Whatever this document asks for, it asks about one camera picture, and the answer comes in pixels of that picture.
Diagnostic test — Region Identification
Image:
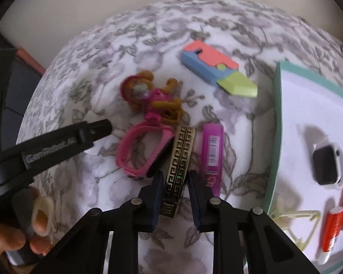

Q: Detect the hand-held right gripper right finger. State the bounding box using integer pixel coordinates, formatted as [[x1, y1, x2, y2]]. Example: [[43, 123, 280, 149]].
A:
[[188, 170, 322, 274]]

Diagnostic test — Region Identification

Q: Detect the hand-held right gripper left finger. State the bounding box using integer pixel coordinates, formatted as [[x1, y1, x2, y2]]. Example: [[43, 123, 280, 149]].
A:
[[38, 171, 165, 274]]

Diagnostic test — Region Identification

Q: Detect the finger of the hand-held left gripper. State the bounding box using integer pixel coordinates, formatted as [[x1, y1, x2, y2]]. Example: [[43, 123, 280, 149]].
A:
[[80, 119, 113, 147]]

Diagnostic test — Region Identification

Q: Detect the pink wristband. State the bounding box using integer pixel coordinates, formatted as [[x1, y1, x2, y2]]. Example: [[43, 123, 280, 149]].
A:
[[116, 121, 175, 179]]

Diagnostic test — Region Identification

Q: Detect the gold black patterned lighter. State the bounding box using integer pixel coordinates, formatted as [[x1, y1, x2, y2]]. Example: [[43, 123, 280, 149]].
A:
[[159, 126, 196, 219]]

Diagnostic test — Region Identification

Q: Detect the purple lighter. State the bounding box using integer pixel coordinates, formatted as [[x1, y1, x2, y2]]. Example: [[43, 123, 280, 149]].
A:
[[198, 122, 224, 198]]

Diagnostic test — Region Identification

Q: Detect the pink helmet puppy figure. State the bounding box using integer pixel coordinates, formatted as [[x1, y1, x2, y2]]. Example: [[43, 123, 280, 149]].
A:
[[120, 70, 183, 126]]

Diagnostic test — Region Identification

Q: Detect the cream plastic holder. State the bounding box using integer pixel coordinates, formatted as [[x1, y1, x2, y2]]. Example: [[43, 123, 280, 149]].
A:
[[267, 195, 322, 252]]

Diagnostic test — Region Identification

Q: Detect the blue coral green toy knife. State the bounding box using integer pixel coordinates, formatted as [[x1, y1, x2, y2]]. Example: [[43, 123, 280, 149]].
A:
[[181, 40, 258, 97]]

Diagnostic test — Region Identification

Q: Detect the teal shallow cardboard box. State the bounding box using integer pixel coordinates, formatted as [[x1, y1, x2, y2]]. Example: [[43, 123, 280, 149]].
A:
[[265, 61, 343, 269]]

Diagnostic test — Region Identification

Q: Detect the white smartwatch black screen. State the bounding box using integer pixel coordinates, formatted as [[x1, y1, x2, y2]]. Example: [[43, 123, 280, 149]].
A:
[[312, 137, 343, 189]]

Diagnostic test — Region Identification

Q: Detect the red white glue stick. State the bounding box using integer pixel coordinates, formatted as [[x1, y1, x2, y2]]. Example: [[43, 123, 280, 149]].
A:
[[317, 205, 343, 264]]

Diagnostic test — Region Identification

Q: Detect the person's left hand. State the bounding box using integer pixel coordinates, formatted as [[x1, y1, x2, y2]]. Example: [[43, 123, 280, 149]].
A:
[[0, 198, 55, 257]]

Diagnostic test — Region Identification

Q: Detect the brown wooden board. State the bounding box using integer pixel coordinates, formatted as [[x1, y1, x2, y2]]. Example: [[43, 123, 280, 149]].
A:
[[16, 47, 46, 76]]

